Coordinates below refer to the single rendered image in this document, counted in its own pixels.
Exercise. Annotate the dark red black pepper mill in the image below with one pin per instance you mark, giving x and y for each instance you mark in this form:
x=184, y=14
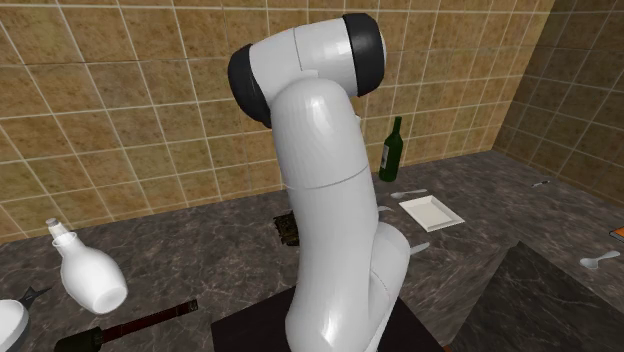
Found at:
x=131, y=325

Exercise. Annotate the orange flat object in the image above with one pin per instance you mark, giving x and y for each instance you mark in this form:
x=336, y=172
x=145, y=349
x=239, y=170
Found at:
x=618, y=234

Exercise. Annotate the white rectangular plate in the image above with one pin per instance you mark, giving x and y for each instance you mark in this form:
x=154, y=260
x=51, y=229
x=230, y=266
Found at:
x=431, y=213

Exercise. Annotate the white spoon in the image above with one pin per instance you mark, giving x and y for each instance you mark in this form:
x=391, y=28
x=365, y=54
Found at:
x=404, y=194

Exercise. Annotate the white vase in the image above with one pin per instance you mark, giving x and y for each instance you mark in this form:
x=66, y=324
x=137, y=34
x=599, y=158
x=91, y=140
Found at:
x=90, y=278

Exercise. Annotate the white round pot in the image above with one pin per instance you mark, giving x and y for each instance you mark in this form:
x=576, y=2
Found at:
x=10, y=324

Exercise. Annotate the pale grey spoon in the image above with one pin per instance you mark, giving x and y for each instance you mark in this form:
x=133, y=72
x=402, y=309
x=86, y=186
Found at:
x=591, y=262

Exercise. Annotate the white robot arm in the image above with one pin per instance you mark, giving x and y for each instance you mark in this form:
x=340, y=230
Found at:
x=326, y=195

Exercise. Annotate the dark patterned small box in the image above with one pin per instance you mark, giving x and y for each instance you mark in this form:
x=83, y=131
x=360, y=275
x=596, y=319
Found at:
x=287, y=229

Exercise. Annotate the dark robot stand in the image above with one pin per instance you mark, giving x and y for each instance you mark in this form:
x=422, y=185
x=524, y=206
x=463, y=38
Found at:
x=248, y=331

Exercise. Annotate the green glass bottle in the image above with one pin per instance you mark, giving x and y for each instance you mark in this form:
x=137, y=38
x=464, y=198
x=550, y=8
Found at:
x=391, y=158

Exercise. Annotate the small dark pen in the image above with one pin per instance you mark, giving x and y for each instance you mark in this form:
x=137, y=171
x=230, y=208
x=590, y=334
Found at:
x=540, y=184

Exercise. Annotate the white utensil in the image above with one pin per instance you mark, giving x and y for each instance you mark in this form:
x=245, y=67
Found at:
x=419, y=248
x=384, y=208

